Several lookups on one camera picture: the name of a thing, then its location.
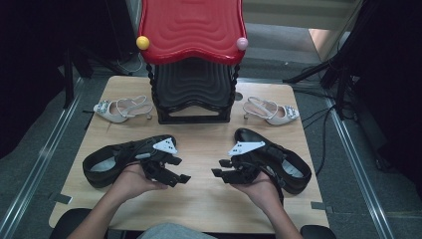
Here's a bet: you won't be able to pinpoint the right hand-held gripper cable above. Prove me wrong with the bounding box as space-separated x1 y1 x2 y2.
267 165 286 206

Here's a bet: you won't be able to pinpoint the white floor cable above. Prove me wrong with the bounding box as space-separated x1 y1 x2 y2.
116 53 144 75

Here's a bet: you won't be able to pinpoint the red and black shoe rack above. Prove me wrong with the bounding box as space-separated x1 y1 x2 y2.
135 0 249 125

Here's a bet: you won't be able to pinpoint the black metal stand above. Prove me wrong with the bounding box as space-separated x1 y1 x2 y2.
61 46 133 110
282 49 359 120

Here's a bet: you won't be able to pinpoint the person's left hand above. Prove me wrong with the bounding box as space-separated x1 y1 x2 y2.
110 163 168 204

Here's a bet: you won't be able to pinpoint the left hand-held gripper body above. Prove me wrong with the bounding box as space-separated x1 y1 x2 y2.
132 136 179 178

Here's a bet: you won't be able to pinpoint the dark curtain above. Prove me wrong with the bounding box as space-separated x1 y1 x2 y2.
0 0 133 160
344 0 422 200

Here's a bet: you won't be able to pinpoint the black floor cables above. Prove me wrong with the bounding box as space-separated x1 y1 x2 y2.
300 104 336 177

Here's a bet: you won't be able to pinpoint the grey tape strip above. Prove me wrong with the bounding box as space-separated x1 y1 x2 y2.
311 201 333 214
49 192 74 205

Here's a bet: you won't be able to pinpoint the white heeled sandal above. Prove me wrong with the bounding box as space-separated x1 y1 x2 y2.
93 95 154 124
242 96 301 126

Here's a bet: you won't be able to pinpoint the black chair armrest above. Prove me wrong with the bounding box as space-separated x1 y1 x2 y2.
300 224 336 239
49 208 110 239

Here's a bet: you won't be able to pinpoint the person's grey clothing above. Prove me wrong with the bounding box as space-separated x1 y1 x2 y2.
137 222 217 239

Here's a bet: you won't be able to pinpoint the black leather shoe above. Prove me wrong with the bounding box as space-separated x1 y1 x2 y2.
234 127 313 195
82 133 177 189

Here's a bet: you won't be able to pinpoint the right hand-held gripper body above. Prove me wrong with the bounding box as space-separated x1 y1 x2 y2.
227 140 267 183

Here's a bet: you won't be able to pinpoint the yellow ball knob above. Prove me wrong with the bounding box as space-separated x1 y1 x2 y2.
135 35 150 51

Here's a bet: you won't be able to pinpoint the person's right hand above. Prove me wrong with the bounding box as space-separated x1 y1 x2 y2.
231 171 283 214

